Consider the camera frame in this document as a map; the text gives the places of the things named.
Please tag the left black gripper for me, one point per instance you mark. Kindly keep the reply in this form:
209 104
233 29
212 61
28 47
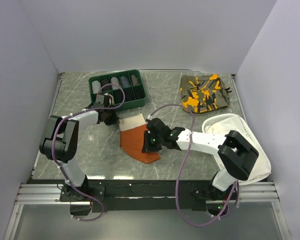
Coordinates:
114 120

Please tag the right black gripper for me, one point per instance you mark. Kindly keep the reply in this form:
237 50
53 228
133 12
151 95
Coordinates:
147 147

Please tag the orange underwear beige waistband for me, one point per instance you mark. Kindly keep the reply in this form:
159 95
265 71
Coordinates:
132 139

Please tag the green divided organizer tray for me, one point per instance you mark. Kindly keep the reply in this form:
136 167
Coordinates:
133 97

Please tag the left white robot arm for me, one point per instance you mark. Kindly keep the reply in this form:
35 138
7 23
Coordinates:
59 141

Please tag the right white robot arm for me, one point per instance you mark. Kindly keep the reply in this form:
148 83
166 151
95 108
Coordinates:
237 155

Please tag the beige rolled underwear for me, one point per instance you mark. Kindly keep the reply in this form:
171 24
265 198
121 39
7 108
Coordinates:
111 99

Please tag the grey striped rolled sock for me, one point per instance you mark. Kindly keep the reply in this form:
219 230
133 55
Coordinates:
95 86

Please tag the dark grey rolled sock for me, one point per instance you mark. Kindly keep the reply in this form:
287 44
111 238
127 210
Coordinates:
105 84

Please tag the white grey rolled sock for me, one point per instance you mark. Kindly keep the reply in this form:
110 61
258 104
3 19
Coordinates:
115 83

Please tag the blue striped rolled sock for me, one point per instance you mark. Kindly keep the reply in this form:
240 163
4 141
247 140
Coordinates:
125 82

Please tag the brown rolled sock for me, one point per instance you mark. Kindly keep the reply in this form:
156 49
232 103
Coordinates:
135 80

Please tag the camouflage orange shorts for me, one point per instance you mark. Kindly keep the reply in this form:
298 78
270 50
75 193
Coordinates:
205 93

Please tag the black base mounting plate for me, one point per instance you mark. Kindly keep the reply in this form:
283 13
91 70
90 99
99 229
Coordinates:
140 195

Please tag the aluminium rail frame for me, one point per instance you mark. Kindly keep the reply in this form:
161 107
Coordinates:
49 194

